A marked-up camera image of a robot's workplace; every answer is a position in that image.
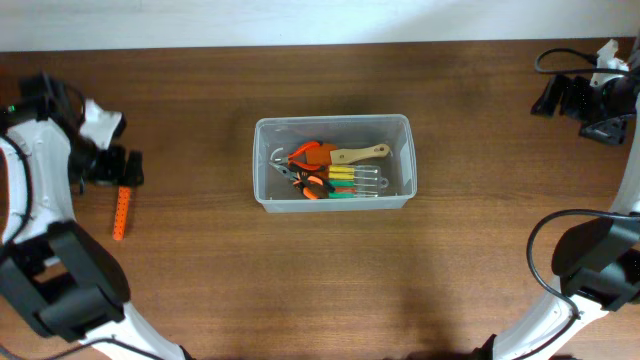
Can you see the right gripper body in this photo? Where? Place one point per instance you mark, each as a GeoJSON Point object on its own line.
{"type": "Point", "coordinates": [597, 104]}

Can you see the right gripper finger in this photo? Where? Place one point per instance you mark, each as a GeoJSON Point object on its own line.
{"type": "Point", "coordinates": [545, 105]}
{"type": "Point", "coordinates": [612, 131]}

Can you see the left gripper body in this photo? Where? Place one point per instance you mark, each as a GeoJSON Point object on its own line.
{"type": "Point", "coordinates": [108, 166]}

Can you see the orange perforated bar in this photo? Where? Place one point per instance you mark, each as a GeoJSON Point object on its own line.
{"type": "Point", "coordinates": [121, 215]}

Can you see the red-handled side cutters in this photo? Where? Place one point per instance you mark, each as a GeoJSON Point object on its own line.
{"type": "Point", "coordinates": [293, 159]}

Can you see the orange-black needle-nose pliers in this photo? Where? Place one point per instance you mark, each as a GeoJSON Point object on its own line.
{"type": "Point", "coordinates": [308, 183]}

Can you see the orange scraper with wooden handle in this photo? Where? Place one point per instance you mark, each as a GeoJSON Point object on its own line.
{"type": "Point", "coordinates": [329, 154]}

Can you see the clear case of screwdrivers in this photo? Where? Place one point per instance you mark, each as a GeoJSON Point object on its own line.
{"type": "Point", "coordinates": [356, 181]}

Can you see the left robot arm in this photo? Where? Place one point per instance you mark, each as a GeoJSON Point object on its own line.
{"type": "Point", "coordinates": [55, 275]}

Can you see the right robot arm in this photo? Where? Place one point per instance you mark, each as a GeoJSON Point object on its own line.
{"type": "Point", "coordinates": [595, 264]}

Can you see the clear plastic container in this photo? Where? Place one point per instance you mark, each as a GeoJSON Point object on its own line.
{"type": "Point", "coordinates": [278, 137]}

